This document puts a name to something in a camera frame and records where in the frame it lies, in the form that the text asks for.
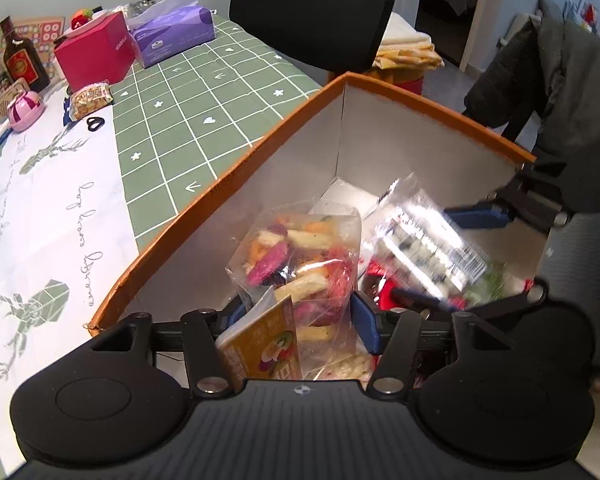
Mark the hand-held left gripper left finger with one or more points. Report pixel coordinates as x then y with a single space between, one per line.
234 316

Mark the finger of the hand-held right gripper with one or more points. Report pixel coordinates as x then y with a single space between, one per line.
475 216
440 304

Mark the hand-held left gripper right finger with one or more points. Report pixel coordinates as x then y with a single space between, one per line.
366 322

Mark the bright green snack packet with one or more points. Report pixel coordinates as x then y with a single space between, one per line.
486 285

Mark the clear packet of white candies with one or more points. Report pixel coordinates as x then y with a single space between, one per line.
420 250

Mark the clear dried fruit bag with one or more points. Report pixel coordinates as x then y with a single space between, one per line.
300 270

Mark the orange cardboard box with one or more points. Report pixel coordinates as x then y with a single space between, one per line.
290 150

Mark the dark jacket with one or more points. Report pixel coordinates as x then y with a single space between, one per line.
555 70

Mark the folded cream cloth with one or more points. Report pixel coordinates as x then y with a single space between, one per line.
407 45

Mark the black hair clip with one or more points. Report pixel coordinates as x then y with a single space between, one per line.
95 123

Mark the clear nut packet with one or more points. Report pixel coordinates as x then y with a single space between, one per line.
92 100

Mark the black chair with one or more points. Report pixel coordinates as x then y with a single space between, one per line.
305 15

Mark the small blue object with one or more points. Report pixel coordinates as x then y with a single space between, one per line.
69 110

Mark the purple tissue box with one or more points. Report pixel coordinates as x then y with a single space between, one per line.
175 30

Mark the pink round container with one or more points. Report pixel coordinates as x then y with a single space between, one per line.
26 111

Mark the small blue white packet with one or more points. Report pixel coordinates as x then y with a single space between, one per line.
1 134

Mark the pink box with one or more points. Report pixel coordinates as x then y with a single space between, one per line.
95 52

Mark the small white speaker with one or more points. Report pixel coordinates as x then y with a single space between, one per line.
7 100

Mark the brown glass bottle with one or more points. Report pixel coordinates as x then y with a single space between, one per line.
22 62

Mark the red ornament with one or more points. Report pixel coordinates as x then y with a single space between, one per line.
82 17

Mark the patterned board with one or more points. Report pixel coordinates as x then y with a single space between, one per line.
45 32

